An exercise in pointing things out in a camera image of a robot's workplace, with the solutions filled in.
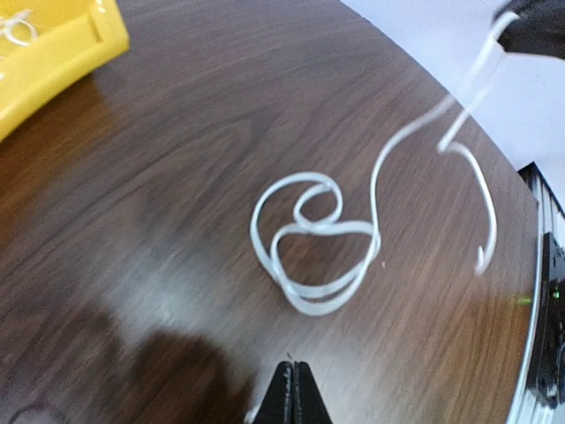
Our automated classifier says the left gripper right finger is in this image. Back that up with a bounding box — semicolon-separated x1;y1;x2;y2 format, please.
291;361;332;424

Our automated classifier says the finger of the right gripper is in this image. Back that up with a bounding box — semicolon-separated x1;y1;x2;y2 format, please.
493;0;564;59

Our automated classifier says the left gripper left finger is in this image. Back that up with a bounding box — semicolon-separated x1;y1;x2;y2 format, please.
253;361;294;424

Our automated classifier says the yellow three-compartment bin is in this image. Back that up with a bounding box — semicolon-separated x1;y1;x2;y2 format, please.
1;1;130;139

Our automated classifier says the aluminium front rail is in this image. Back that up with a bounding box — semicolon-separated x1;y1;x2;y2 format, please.
507;163;564;423

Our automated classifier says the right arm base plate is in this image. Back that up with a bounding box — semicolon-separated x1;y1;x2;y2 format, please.
527;232;564;409

